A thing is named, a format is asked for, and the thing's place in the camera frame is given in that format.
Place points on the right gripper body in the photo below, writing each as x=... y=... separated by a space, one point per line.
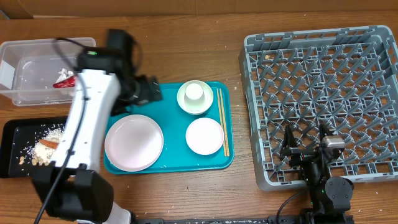
x=312 y=171

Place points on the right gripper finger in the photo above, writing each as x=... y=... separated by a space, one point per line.
x=289 y=140
x=323 y=133

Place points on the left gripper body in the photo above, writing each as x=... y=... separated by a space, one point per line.
x=137 y=91

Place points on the red snack wrapper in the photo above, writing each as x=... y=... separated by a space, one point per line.
x=66 y=83

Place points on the white napkin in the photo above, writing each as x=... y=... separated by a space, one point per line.
x=65 y=74

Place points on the white cup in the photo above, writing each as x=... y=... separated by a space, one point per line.
x=194 y=92

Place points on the small white plate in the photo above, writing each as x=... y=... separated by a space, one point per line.
x=204 y=136

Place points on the wooden chopstick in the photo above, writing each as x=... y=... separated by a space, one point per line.
x=221 y=121
x=223 y=117

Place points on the white bowl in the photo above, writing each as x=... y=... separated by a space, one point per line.
x=195 y=107

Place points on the large white plate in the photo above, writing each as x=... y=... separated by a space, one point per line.
x=134 y=143

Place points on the orange carrot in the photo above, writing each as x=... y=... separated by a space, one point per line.
x=50 y=144

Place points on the rice and food scraps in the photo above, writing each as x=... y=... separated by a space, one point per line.
x=34 y=151

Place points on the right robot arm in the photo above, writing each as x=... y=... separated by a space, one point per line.
x=329 y=196

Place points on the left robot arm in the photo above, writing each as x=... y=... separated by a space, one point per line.
x=70 y=187

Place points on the grey dishwasher rack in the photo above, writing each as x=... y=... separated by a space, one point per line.
x=344 y=78

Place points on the teal serving tray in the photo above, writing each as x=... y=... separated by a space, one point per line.
x=173 y=121

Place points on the clear plastic bin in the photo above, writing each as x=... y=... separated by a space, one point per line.
x=29 y=68

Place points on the black plastic tray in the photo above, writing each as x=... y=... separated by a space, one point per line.
x=19 y=138

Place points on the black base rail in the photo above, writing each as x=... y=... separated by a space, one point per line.
x=217 y=221

